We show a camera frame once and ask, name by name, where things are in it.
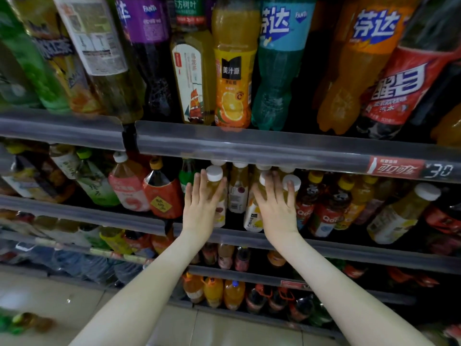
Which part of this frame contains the person's right hand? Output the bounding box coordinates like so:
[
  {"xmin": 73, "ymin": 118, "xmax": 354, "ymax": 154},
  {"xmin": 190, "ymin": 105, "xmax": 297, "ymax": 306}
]
[{"xmin": 252, "ymin": 169, "xmax": 300, "ymax": 246}]

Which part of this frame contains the person's left hand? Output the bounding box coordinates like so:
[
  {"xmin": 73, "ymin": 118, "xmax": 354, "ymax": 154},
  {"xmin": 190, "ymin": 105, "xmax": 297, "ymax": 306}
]
[{"xmin": 180, "ymin": 168, "xmax": 229, "ymax": 246}]

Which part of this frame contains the drinks shelf unit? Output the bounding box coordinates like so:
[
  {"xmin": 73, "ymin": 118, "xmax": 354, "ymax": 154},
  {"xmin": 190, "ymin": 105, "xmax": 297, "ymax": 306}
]
[{"xmin": 0, "ymin": 0, "xmax": 461, "ymax": 343}]

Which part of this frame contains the green bottle yellow cap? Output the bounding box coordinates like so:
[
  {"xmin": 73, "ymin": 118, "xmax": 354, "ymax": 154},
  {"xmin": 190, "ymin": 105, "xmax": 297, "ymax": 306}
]
[{"xmin": 0, "ymin": 312, "xmax": 27, "ymax": 336}]

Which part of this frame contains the person's left forearm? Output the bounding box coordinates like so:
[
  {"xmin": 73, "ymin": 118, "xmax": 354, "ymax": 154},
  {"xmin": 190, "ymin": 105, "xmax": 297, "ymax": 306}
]
[{"xmin": 71, "ymin": 237, "xmax": 213, "ymax": 346}]

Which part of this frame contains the person's right forearm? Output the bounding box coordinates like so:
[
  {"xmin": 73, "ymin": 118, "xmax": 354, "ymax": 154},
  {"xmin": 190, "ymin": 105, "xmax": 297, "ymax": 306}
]
[{"xmin": 267, "ymin": 234, "xmax": 433, "ymax": 346}]

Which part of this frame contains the red shelf label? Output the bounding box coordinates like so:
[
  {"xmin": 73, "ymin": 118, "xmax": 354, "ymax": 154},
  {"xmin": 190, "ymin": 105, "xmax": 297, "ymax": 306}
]
[{"xmin": 366, "ymin": 156, "xmax": 426, "ymax": 179}]

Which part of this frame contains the digital price tag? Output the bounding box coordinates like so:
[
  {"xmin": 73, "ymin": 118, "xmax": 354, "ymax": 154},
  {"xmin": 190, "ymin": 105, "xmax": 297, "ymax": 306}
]
[{"xmin": 424, "ymin": 162, "xmax": 456, "ymax": 180}]

